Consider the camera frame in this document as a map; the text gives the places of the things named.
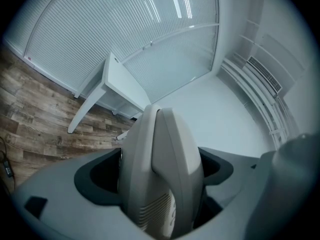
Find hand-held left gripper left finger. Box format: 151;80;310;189
10;147;148;240

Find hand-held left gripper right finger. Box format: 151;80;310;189
174;146;262;240

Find black power adapter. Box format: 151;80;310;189
1;158;15;179

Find white air vent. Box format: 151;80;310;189
246;55;284;95

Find white table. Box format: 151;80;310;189
67;51;152;142

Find white window blinds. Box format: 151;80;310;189
23;0;221;105

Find black cable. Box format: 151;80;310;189
0;136;16;194

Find white wall rails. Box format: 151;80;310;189
219;57;301;150

